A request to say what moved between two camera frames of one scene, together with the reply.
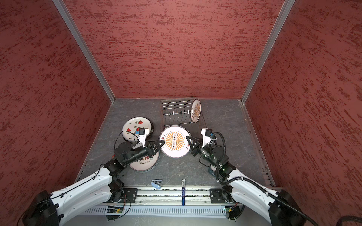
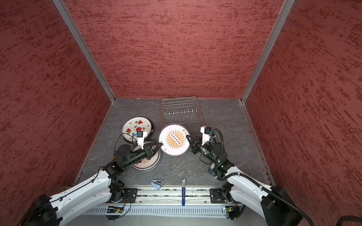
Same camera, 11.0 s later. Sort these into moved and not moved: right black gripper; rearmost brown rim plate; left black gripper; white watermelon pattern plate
Moved: rearmost brown rim plate
Not moved: white watermelon pattern plate; right black gripper; left black gripper
